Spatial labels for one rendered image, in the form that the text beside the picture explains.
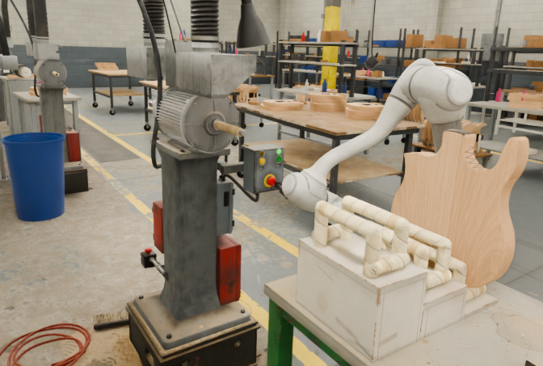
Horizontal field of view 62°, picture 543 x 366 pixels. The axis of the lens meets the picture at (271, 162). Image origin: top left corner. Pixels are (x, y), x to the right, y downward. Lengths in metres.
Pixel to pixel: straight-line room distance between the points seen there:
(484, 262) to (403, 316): 0.29
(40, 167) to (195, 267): 2.45
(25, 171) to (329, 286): 3.61
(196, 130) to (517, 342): 1.27
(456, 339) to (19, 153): 3.81
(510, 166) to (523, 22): 12.33
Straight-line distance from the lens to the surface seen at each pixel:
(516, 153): 1.14
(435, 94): 1.57
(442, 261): 1.17
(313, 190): 1.58
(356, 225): 0.97
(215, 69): 1.52
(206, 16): 1.68
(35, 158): 4.35
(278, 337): 1.32
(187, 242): 2.14
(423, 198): 1.31
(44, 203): 4.48
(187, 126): 1.82
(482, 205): 1.20
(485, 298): 1.35
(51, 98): 5.16
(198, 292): 2.28
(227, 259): 2.25
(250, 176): 2.03
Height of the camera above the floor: 1.55
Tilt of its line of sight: 14 degrees down
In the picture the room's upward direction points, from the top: 2 degrees clockwise
